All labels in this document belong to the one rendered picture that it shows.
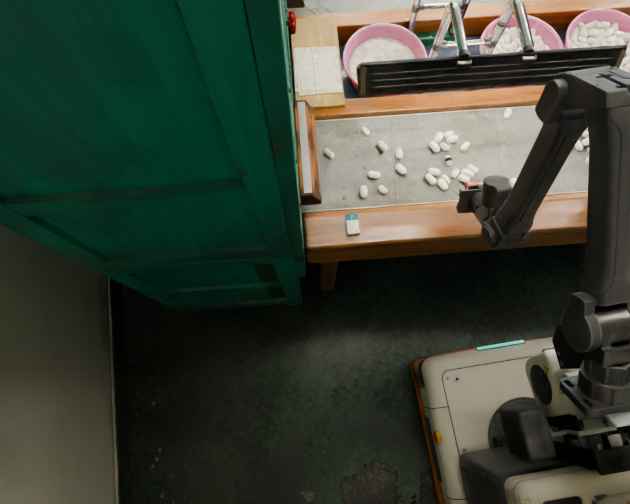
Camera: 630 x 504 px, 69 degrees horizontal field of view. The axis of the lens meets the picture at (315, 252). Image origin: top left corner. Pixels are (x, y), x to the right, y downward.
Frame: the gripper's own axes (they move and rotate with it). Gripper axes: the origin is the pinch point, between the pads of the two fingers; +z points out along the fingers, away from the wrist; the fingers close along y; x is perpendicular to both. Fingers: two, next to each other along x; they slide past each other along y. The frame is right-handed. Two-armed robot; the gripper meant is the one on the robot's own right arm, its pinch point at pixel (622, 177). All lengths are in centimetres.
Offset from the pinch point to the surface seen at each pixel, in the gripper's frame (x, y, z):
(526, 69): -32.3, 35.1, -3.8
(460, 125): -10.3, 39.6, 23.2
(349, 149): -7, 75, 19
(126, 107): -45, 109, -58
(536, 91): -17.5, 15.1, 28.2
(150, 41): -53, 103, -65
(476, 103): -15.9, 34.4, 26.0
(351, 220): 5, 77, -3
